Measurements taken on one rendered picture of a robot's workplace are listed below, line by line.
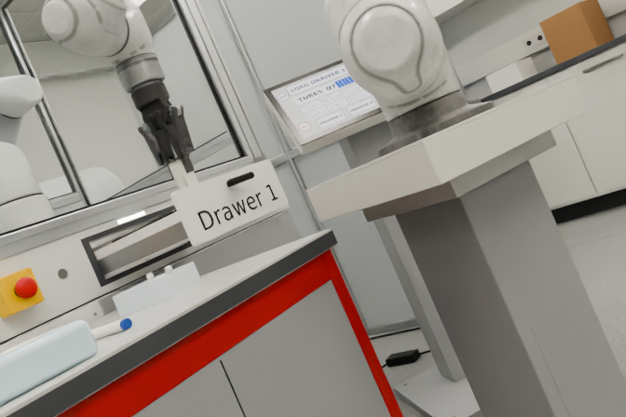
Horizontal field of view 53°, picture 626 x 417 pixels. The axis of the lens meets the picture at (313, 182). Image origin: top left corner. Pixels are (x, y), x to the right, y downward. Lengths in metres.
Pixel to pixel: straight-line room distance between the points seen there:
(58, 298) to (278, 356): 0.62
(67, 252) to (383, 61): 0.81
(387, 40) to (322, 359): 0.48
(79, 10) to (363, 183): 0.58
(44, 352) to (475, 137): 0.67
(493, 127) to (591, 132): 2.89
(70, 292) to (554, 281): 0.96
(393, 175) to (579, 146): 2.99
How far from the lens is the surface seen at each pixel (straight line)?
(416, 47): 0.96
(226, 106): 1.89
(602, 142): 3.93
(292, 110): 2.07
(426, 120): 1.18
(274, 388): 0.89
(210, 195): 1.24
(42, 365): 0.74
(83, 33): 1.21
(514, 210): 1.21
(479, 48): 4.82
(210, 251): 1.65
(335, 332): 1.01
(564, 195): 4.05
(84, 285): 1.43
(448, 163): 0.97
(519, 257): 1.20
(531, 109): 1.12
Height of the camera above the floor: 0.84
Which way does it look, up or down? level
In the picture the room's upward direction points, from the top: 24 degrees counter-clockwise
